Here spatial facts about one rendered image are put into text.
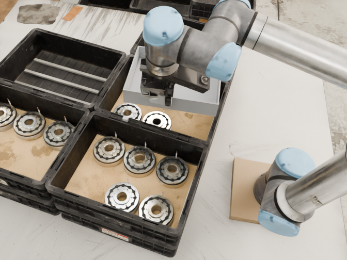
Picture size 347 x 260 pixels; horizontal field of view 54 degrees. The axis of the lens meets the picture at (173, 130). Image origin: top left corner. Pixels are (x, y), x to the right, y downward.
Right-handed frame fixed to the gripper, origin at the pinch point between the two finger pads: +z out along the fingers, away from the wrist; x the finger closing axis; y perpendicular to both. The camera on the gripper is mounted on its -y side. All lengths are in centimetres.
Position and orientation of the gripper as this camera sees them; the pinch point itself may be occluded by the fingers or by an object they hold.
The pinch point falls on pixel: (170, 100)
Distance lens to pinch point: 95.8
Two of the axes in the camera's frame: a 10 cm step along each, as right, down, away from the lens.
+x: -1.1, 9.3, -3.4
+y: -9.9, -1.1, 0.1
